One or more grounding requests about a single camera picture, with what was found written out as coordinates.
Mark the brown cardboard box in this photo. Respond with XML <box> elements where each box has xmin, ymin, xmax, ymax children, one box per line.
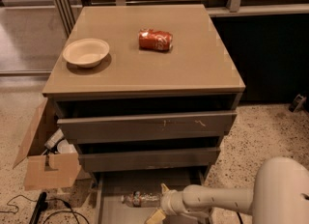
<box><xmin>14</xmin><ymin>98</ymin><xmax>81</xmax><ymax>190</ymax></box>

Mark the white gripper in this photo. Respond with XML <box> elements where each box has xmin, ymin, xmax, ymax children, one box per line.
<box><xmin>145</xmin><ymin>183</ymin><xmax>185</xmax><ymax>224</ymax></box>

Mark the grey top drawer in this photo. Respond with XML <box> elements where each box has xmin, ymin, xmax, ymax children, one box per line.
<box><xmin>58</xmin><ymin>111</ymin><xmax>237</xmax><ymax>144</ymax></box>

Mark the grey drawer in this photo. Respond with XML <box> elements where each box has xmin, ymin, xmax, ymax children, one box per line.
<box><xmin>94</xmin><ymin>167</ymin><xmax>205</xmax><ymax>224</ymax></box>
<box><xmin>58</xmin><ymin>111</ymin><xmax>237</xmax><ymax>144</ymax></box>
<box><xmin>79</xmin><ymin>148</ymin><xmax>220</xmax><ymax>172</ymax></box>

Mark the white paper bowl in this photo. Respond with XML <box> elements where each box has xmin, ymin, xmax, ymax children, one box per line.
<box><xmin>62</xmin><ymin>39</ymin><xmax>110</xmax><ymax>69</ymax></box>

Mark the white item in box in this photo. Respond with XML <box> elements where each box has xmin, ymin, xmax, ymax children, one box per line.
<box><xmin>44</xmin><ymin>128</ymin><xmax>65</xmax><ymax>150</ymax></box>

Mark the grey middle drawer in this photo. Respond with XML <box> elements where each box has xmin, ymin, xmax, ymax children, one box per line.
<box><xmin>79</xmin><ymin>148</ymin><xmax>220</xmax><ymax>172</ymax></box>

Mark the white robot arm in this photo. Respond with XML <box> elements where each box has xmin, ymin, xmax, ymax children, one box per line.
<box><xmin>145</xmin><ymin>157</ymin><xmax>309</xmax><ymax>224</ymax></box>

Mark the grey bottom drawer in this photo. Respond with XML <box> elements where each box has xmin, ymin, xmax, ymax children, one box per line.
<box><xmin>94</xmin><ymin>167</ymin><xmax>205</xmax><ymax>224</ymax></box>

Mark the grey drawer cabinet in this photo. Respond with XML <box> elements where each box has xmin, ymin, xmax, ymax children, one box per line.
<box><xmin>42</xmin><ymin>4</ymin><xmax>246</xmax><ymax>183</ymax></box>

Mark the clear plastic water bottle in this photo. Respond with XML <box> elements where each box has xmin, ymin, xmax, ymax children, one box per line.
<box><xmin>121</xmin><ymin>191</ymin><xmax>161</xmax><ymax>208</ymax></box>

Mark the crushed red soda can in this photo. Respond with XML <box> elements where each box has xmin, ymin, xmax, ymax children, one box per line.
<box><xmin>138</xmin><ymin>29</ymin><xmax>173</xmax><ymax>51</ymax></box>

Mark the small dark floor object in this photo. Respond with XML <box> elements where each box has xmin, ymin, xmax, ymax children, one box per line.
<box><xmin>289</xmin><ymin>94</ymin><xmax>306</xmax><ymax>112</ymax></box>

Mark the thin black cable left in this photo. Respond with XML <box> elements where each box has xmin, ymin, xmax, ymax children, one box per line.
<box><xmin>0</xmin><ymin>194</ymin><xmax>91</xmax><ymax>224</ymax></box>

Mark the black power strip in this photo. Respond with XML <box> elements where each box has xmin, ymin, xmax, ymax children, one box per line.
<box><xmin>29</xmin><ymin>192</ymin><xmax>48</xmax><ymax>224</ymax></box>

